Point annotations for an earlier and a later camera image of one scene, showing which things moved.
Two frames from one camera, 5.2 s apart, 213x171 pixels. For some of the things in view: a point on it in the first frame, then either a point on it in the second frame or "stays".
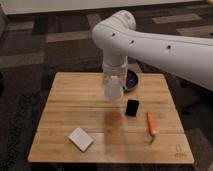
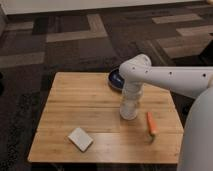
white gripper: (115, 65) → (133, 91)
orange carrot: (152, 126) stays
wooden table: (78, 124) stays
